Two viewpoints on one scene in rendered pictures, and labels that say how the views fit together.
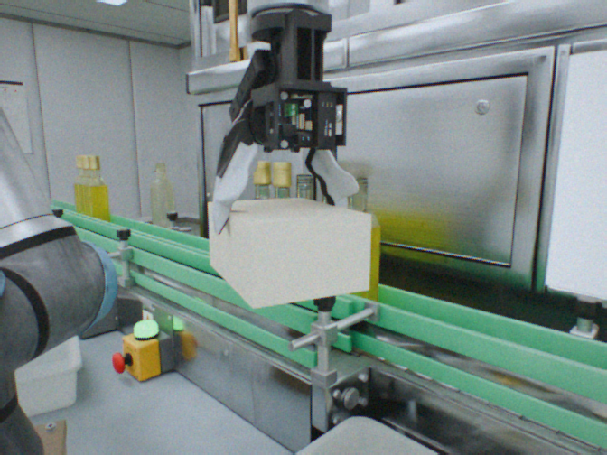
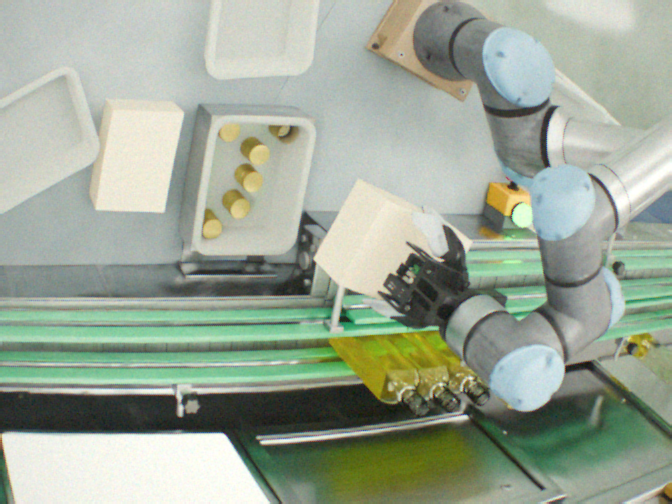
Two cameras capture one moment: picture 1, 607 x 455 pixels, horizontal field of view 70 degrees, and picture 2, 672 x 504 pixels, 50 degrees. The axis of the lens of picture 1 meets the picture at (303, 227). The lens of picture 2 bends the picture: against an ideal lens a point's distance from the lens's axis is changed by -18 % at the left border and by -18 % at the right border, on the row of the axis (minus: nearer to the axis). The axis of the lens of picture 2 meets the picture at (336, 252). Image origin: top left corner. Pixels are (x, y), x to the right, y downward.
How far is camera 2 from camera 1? 0.84 m
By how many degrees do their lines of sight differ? 44
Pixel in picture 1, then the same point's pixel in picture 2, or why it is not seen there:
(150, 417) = (447, 160)
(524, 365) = (205, 330)
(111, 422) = (466, 137)
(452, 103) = not seen: outside the picture
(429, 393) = (253, 296)
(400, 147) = (418, 486)
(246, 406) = not seen: hidden behind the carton
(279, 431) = not seen: hidden behind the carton
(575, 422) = (163, 316)
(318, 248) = (350, 235)
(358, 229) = (339, 269)
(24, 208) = (570, 149)
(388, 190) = (406, 459)
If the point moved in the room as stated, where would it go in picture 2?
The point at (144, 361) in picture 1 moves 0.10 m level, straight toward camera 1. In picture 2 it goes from (499, 193) to (466, 170)
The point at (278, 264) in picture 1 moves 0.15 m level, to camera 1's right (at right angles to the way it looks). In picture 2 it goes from (362, 205) to (269, 283)
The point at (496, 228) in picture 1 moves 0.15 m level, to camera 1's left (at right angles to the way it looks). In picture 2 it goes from (285, 457) to (360, 399)
